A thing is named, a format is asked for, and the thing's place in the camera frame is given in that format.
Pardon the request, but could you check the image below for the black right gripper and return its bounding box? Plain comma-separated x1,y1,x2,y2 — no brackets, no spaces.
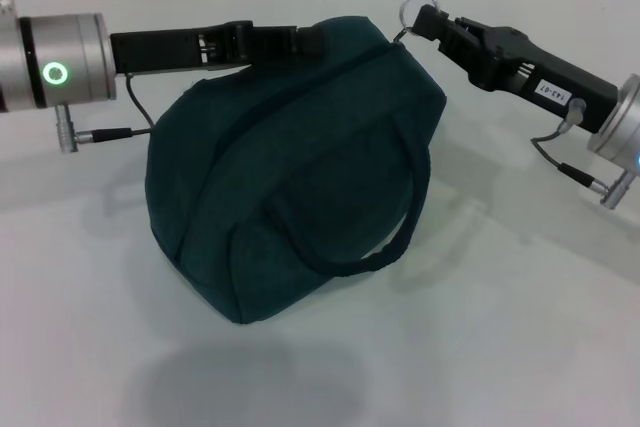
412,3,620,136

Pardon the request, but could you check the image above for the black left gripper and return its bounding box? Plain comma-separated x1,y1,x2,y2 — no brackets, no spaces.
108,19,326,75

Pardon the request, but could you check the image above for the metal zipper pull ring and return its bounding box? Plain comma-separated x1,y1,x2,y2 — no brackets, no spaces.
392,0,439,46

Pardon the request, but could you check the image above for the dark teal insulated bag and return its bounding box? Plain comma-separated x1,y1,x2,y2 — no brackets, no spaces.
146,15,448,326

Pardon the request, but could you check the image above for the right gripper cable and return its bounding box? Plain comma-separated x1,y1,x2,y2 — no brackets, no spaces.
530,98,632,208

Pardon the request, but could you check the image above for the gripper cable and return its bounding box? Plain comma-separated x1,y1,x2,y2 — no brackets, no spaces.
530,98,632,208
54,71,154,154

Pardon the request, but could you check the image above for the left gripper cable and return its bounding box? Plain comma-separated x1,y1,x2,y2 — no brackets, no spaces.
54,71,154,154

